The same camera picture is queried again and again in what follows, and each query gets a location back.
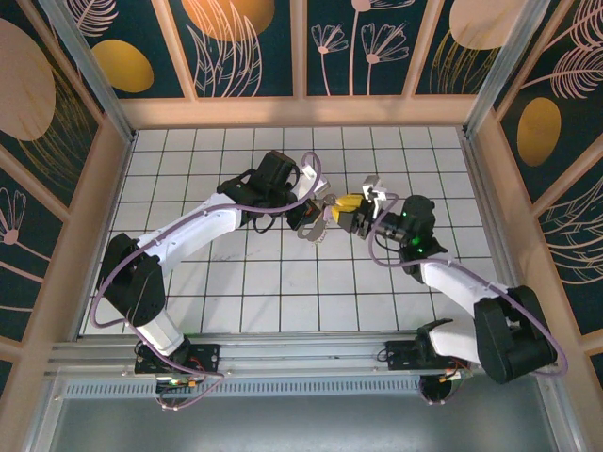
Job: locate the clear plastic zip bag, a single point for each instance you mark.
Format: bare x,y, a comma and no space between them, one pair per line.
308,233

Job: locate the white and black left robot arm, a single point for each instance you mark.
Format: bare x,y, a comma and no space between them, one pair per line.
198,230

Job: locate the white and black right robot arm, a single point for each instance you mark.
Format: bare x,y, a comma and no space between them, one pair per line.
452,282

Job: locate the grey sheet metal panel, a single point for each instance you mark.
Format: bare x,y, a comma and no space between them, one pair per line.
301,428

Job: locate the aluminium side rail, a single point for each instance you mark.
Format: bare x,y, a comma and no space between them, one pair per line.
490,188

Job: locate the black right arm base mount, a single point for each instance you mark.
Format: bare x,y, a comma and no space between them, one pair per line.
400,353

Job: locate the long aluminium base rail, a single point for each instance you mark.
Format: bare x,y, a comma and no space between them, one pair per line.
301,353

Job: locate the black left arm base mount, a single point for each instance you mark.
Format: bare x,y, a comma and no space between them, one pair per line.
202,355

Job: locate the aluminium frame post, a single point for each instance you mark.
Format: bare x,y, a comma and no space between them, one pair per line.
509,61
89,70

